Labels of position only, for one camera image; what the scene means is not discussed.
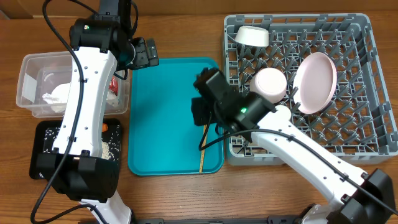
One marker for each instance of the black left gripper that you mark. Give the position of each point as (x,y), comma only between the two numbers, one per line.
(143,60)

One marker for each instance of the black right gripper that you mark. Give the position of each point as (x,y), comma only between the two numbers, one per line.
(203,109)

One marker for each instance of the red snack wrapper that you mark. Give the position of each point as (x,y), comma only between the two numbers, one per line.
(113,86)

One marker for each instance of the white tissue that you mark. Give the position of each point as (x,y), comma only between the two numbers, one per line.
(112,99)
(58,97)

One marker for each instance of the small pink bowl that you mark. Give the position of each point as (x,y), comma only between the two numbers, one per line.
(270,83)

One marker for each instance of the orange carrot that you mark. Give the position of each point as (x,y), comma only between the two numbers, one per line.
(104,127)

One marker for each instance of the pale green bowl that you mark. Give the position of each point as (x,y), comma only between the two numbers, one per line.
(252,36)

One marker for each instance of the rice and peanut food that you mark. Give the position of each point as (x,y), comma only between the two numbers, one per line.
(109,146)

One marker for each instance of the large pink plate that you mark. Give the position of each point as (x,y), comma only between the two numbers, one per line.
(316,80)

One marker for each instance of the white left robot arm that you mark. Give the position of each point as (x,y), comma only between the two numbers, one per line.
(101,47)

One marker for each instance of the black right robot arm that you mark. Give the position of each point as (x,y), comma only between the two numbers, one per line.
(353,195)

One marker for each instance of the grey dishwasher rack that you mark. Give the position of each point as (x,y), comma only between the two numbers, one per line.
(358,123)

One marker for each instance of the left wooden chopstick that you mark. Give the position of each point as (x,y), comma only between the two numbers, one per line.
(203,151)

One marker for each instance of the teal plastic tray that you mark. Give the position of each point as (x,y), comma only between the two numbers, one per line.
(163,139)

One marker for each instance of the clear plastic bin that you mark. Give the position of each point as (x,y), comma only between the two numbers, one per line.
(41,73)

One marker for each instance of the black plastic tray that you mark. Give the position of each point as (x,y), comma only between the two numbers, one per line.
(34,146)

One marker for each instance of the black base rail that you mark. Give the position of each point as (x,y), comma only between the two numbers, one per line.
(273,219)

